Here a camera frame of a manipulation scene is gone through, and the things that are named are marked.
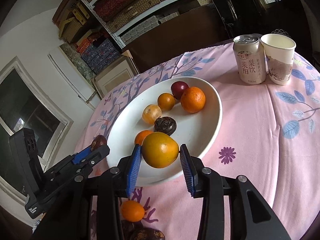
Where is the pink printed tablecloth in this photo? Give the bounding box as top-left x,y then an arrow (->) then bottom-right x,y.
75,43 -> 319,239

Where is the white door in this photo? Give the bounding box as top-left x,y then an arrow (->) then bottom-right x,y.
48,47 -> 101,110

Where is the orange tangerine on plate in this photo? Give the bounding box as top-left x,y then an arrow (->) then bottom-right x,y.
180,87 -> 206,114

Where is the white paper cup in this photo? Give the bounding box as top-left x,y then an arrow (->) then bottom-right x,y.
260,34 -> 296,86

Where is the orange tangerine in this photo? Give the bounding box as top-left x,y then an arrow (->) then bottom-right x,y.
135,130 -> 153,145
120,200 -> 145,222
180,87 -> 206,114

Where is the window with white frame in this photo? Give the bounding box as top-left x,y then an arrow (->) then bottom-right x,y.
0,56 -> 74,205

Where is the blue patterned boxes stack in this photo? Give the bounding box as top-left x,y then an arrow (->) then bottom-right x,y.
80,38 -> 120,75

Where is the white oval plate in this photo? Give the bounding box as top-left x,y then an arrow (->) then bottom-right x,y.
106,76 -> 223,188

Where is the red plum on plate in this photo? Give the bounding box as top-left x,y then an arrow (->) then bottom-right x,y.
171,81 -> 189,100

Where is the pale yellow fruit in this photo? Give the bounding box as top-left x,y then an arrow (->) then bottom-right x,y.
142,105 -> 162,125

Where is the dark brown cabinet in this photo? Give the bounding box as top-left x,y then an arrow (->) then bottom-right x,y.
122,4 -> 229,73

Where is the orange tangerine behind finger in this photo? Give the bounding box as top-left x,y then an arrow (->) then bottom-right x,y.
120,200 -> 145,222

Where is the white metal shelf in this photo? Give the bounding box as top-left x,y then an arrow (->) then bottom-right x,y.
80,0 -> 179,48

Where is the small yellow tangerine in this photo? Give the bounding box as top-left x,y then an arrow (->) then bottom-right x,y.
157,93 -> 175,111

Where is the white beverage can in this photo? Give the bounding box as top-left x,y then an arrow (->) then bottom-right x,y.
233,34 -> 266,85

